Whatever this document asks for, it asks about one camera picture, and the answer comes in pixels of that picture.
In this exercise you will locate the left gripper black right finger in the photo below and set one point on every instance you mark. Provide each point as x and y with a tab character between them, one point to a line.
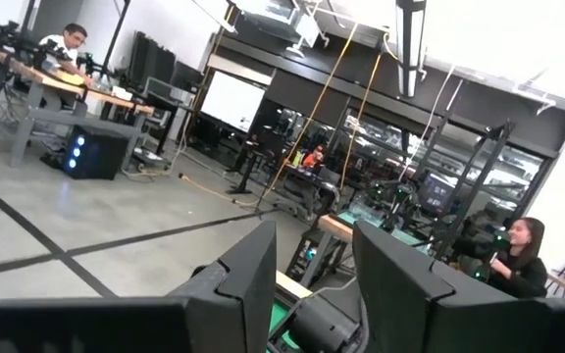
459	323

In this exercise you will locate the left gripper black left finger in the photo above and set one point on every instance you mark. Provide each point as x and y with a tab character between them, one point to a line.
116	328

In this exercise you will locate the black background robot arm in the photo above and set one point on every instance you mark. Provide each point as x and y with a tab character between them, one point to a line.
8	36
395	196

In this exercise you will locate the person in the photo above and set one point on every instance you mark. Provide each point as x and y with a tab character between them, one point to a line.
314	158
64	46
523	267

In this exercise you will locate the dark background monitor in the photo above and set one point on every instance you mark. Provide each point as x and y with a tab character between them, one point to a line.
434	193

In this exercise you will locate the black cylindrical fitting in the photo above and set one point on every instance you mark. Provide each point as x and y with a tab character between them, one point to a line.
326	326

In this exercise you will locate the wooden top background table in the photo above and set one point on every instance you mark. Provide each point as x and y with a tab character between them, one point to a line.
334	228

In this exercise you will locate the green table mat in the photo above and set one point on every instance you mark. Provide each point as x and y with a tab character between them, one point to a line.
277	321

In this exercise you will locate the black computer tower blue lights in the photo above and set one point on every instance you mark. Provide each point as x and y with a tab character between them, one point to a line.
96	152

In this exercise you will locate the black floor stand pole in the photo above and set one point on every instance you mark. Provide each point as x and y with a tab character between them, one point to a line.
248	166

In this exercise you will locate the wooden top grey workbench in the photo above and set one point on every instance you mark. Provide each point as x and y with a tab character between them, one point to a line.
66	85

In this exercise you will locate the white board panel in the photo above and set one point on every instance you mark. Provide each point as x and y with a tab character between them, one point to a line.
233	100

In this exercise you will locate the black acoustic panels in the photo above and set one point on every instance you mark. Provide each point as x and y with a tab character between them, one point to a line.
150	61

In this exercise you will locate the black overhead light bar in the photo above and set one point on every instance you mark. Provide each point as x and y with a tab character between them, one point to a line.
410	49

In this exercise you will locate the black background frame stand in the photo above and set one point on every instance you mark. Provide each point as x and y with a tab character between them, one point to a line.
478	186

